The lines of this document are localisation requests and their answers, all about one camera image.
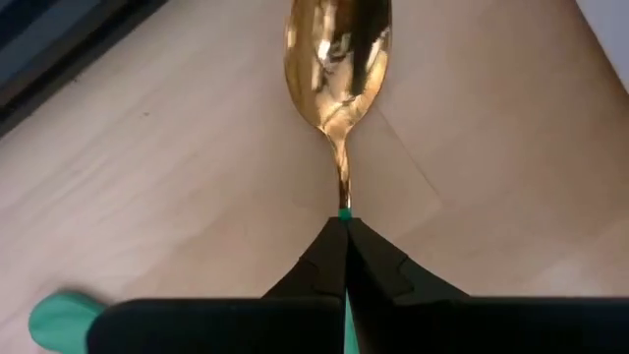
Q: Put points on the black aluminium table frame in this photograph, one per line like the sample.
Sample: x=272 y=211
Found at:
x=74 y=61

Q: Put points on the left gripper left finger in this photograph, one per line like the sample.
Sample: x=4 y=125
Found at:
x=221 y=324

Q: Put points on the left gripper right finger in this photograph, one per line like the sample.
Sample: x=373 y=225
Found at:
x=467 y=324

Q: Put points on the white cutlery tray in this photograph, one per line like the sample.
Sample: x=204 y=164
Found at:
x=614 y=29

